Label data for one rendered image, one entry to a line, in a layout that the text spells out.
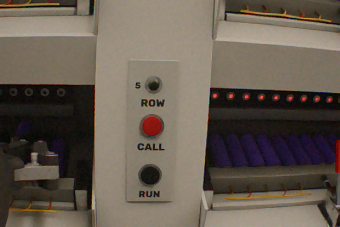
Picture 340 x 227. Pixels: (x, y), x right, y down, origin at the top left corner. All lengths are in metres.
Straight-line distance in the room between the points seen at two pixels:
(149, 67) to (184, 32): 0.04
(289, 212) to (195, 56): 0.21
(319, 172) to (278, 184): 0.05
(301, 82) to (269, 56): 0.04
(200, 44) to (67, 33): 0.11
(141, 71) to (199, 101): 0.05
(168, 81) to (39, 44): 0.11
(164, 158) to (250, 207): 0.13
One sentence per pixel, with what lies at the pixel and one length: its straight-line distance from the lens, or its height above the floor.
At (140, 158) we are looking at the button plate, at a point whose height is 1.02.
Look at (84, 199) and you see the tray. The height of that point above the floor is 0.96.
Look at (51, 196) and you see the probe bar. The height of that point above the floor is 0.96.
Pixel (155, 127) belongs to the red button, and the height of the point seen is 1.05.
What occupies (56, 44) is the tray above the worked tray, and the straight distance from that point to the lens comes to 0.36.
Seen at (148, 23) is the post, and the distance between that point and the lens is 0.36.
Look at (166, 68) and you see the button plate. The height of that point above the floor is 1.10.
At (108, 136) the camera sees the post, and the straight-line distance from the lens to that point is 0.37.
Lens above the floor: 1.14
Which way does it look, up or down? 13 degrees down
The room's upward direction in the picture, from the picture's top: 3 degrees clockwise
